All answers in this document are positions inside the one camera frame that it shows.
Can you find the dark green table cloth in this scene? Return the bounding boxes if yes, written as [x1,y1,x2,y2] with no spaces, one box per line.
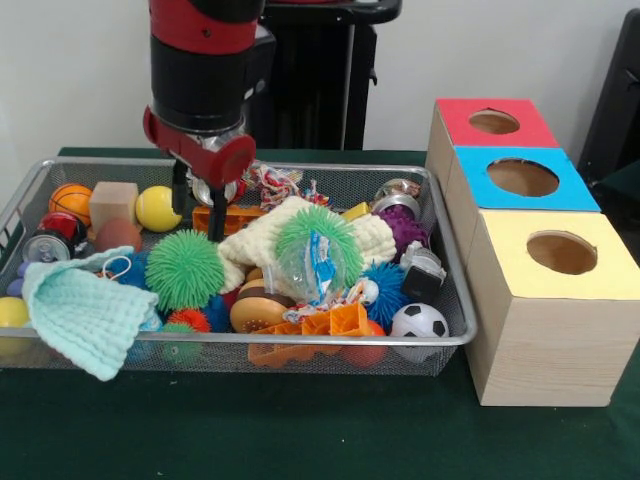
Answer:
[0,147,640,480]

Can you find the clear shallow bin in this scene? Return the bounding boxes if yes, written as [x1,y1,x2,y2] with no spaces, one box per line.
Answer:
[0,157,478,377]

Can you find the small orange basketball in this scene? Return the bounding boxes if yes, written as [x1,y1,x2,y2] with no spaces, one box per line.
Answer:
[48,184,94,225]

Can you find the black and white soccer ball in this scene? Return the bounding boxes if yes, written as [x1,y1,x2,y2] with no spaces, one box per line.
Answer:
[390,303,450,346]

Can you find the brown rubber ball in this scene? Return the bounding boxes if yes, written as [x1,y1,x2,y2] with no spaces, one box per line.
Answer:
[95,218,144,254]

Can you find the cream yellow cloth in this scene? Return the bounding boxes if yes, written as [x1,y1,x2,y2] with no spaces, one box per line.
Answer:
[217,196,399,293]

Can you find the yellow ball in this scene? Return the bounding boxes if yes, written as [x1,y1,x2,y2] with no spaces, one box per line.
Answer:
[135,186,185,233]

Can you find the black stand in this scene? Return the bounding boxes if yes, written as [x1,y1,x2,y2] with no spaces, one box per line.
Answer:
[578,8,640,201]

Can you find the wooden box with three holes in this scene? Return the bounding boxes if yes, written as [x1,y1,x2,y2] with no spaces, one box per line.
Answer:
[425,97,640,408]

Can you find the pale wooden block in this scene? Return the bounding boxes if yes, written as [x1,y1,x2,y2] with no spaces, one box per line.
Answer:
[89,182,139,231]

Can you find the orange plastic toy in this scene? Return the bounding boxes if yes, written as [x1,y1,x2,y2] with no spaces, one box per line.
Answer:
[247,303,374,368]
[192,204,267,239]

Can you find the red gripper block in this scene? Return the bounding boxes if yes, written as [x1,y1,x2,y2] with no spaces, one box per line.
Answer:
[142,105,258,244]

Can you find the mint green cloth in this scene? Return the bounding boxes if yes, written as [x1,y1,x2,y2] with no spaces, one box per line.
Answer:
[22,247,160,384]

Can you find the colourful dotted cloth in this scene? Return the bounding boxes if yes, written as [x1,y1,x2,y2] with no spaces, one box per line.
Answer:
[257,165,332,208]

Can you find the toy burger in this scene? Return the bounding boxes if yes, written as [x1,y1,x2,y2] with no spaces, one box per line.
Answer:
[229,279,299,335]

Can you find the small green spiky ball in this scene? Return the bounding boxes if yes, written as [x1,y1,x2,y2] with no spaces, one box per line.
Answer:
[145,229,227,312]

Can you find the small silver tin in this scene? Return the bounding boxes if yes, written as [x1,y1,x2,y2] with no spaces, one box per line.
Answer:
[192,175,248,208]

